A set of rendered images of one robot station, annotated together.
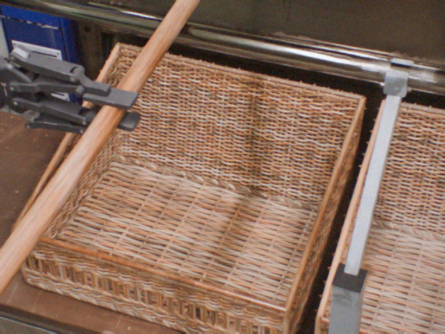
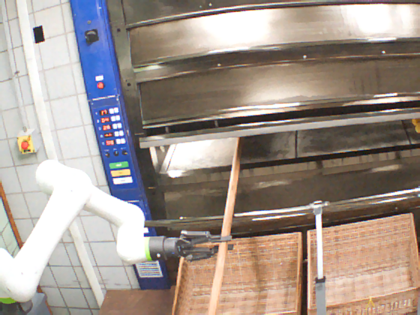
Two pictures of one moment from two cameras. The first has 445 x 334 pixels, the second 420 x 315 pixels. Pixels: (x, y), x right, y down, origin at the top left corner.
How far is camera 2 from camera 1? 1.25 m
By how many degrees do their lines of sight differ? 20
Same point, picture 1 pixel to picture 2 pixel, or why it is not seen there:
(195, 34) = (238, 215)
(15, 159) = (148, 305)
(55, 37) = not seen: hidden behind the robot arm
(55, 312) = not seen: outside the picture
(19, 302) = not seen: outside the picture
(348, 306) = (322, 289)
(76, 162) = (221, 259)
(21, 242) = (218, 282)
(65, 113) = (204, 250)
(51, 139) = (158, 295)
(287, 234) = (282, 298)
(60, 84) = (202, 240)
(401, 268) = (331, 292)
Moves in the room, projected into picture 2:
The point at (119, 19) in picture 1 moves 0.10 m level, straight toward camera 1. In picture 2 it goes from (205, 219) to (214, 229)
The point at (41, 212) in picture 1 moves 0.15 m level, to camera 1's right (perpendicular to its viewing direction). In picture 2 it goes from (219, 274) to (262, 261)
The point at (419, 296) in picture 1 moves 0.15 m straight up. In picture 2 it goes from (340, 298) to (340, 274)
